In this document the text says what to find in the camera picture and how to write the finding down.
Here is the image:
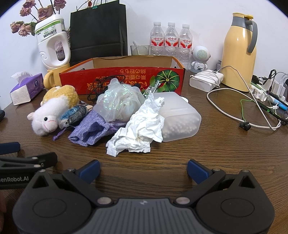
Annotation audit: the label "water bottle middle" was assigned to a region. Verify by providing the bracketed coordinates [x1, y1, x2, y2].
[165, 22, 179, 57]

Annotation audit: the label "glass cup with spoon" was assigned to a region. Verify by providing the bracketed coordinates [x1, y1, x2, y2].
[130, 41, 150, 56]

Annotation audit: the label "purple knitted pouch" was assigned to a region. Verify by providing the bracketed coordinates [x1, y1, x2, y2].
[53, 110, 128, 147]

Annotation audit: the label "translucent cotton swab box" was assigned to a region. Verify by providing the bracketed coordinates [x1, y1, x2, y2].
[154, 92, 202, 142]

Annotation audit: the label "white robot speaker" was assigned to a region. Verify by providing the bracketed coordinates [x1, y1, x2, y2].
[190, 45, 211, 73]

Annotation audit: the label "purple tissue pack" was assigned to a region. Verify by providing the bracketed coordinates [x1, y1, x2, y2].
[10, 71, 44, 106]

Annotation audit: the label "green thin wire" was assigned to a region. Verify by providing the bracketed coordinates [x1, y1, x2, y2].
[240, 98, 280, 123]

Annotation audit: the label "yellow mug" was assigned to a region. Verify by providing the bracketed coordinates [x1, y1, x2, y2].
[43, 63, 70, 90]

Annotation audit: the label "blue painted pouch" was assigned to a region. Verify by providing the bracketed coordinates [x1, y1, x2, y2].
[58, 104, 93, 129]

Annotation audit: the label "dried pink flowers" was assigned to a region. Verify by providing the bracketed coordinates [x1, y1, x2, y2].
[10, 0, 67, 37]

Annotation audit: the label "white power adapter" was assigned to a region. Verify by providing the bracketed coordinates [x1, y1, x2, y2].
[189, 69, 224, 93]

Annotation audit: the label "water bottle right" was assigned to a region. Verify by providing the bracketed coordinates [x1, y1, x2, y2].
[178, 24, 193, 70]

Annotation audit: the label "white power strip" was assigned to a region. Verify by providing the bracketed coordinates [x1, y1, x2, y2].
[249, 84, 267, 102]

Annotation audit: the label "yellow thermos jug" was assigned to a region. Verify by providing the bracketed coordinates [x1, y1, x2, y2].
[220, 13, 258, 92]

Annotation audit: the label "white detergent bottle vase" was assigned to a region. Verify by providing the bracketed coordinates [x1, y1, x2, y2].
[35, 14, 71, 69]

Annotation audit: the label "green red snack wrapper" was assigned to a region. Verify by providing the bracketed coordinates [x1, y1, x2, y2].
[143, 80, 161, 98]

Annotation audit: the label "red cardboard box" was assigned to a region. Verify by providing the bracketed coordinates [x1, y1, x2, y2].
[60, 55, 185, 95]

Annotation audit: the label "water bottle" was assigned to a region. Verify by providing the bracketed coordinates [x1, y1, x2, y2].
[178, 24, 193, 70]
[150, 21, 165, 56]
[165, 22, 179, 57]

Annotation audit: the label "white tissue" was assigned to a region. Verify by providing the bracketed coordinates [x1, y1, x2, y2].
[106, 93, 165, 157]

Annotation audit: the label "black paper bag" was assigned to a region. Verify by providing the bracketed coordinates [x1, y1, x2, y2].
[70, 1, 128, 66]

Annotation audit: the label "alpaca plush toy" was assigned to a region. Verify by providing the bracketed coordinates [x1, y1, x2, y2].
[27, 85, 80, 136]

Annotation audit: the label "water bottle left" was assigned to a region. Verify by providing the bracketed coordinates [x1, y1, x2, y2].
[150, 21, 165, 56]

